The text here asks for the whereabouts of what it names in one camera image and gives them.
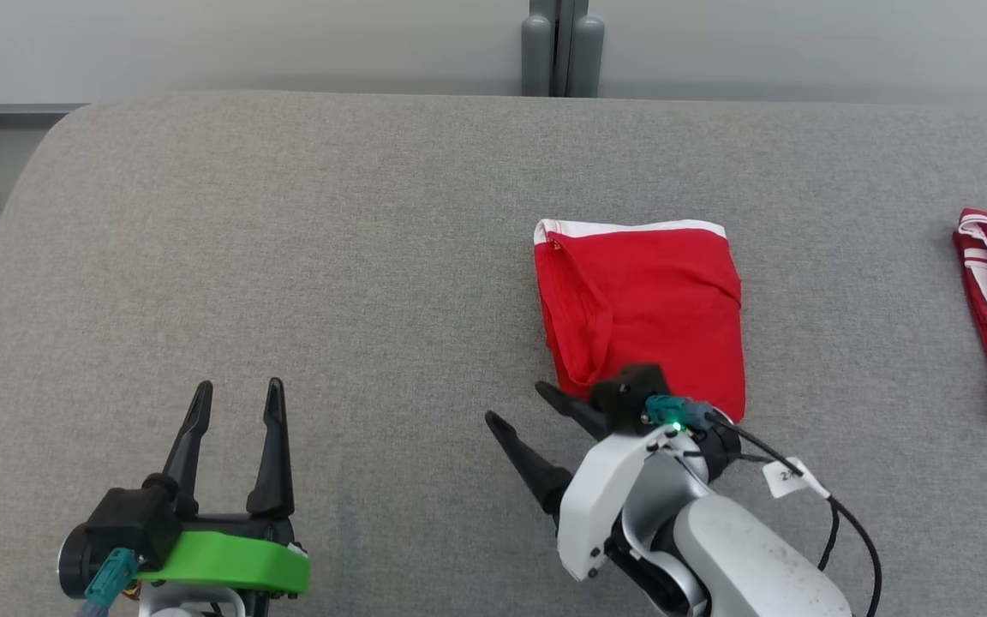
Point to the teal camera connector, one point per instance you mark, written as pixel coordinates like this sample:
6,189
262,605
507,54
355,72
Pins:
673,410
112,576

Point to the grey metal partition post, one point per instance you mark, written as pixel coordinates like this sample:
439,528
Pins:
562,51

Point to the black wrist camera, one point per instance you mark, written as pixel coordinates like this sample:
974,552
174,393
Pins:
622,390
129,523

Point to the teal right camera connector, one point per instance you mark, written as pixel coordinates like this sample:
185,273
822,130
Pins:
673,410

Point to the teal left camera connector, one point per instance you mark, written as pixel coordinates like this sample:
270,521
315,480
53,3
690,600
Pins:
112,576

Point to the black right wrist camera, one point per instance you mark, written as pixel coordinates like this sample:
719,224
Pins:
622,390

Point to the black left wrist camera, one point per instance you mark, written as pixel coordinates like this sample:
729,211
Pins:
129,523

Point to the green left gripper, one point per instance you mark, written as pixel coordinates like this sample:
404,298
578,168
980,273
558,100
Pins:
228,561

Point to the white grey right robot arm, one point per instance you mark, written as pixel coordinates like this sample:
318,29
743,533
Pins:
750,566

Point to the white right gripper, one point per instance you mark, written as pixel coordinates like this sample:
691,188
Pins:
601,497

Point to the red jersey number 23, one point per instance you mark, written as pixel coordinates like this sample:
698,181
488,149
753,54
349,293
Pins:
665,308

